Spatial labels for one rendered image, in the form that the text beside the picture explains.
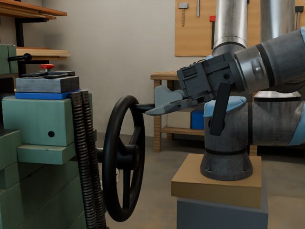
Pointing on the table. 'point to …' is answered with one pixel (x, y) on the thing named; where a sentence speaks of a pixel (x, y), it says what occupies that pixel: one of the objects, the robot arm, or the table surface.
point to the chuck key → (36, 74)
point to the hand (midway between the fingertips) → (152, 114)
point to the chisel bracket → (4, 68)
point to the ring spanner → (57, 76)
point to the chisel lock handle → (21, 57)
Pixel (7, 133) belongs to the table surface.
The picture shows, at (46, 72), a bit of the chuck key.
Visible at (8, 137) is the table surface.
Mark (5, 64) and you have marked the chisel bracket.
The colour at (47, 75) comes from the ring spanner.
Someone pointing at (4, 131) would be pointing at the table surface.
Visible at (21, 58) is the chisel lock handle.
